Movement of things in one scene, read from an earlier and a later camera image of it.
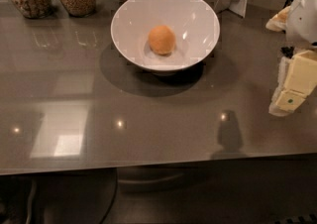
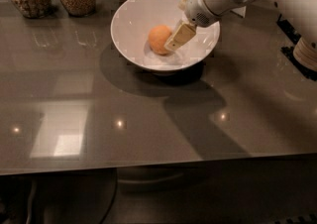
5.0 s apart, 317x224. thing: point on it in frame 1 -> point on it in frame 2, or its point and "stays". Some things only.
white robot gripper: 303,20 -> 197,9
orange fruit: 161,40 stays
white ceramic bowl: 194,20 stays
